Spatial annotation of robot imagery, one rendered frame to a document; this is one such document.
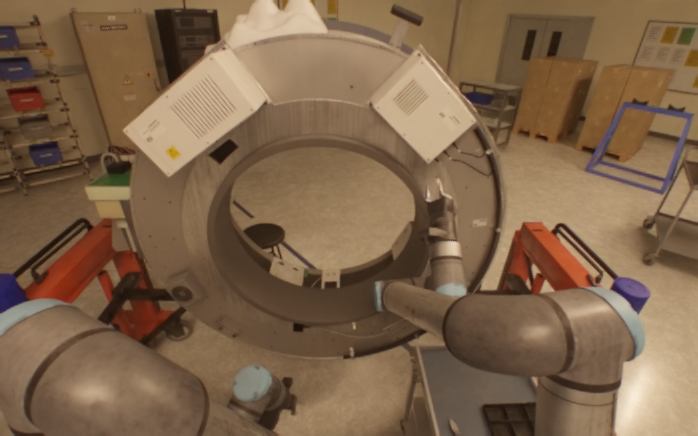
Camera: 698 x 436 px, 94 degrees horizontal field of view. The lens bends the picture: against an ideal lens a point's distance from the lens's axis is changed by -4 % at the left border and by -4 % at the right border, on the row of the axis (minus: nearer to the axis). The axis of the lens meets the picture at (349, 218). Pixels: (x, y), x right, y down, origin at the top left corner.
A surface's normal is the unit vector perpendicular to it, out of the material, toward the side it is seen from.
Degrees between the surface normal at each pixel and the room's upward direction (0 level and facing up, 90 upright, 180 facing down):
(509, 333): 49
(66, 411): 56
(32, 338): 15
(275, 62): 90
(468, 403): 0
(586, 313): 22
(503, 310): 27
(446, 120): 90
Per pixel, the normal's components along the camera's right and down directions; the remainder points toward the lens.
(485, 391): 0.03, -0.86
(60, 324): 0.13, -0.95
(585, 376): -0.44, 0.15
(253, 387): -0.11, -0.66
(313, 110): 0.03, 0.51
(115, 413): 0.52, -0.22
